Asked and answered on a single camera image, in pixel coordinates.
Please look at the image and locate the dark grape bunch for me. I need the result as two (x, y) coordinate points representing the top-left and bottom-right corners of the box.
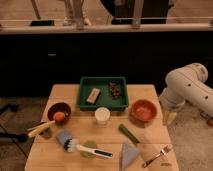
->
(108, 82), (121, 99)

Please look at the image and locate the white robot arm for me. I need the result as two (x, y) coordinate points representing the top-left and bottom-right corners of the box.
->
(159, 63), (213, 117)

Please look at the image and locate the green plastic tray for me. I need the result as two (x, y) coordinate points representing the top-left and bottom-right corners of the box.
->
(77, 77), (129, 111)

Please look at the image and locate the white cup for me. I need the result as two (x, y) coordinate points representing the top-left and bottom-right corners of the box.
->
(95, 107), (110, 125)

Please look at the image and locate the green cucumber piece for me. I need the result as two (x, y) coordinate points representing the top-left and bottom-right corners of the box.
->
(118, 124), (140, 144)

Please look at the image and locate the orange bowl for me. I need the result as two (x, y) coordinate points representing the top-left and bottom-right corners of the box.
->
(130, 99), (157, 122)

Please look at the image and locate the dark red bowl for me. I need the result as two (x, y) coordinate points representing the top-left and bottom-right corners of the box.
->
(47, 102), (71, 125)

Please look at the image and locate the orange fruit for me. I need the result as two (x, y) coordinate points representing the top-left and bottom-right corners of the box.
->
(53, 112), (65, 122)

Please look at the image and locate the green round lid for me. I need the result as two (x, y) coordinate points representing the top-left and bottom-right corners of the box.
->
(80, 140), (99, 159)

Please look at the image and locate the blue grey cloth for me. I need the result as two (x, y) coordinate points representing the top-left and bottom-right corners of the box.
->
(120, 141), (140, 171)

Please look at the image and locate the silver fork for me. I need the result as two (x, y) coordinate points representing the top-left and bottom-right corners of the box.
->
(142, 145), (172, 168)

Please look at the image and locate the dish brush white handle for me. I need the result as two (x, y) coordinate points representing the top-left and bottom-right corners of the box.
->
(56, 130), (113, 158)

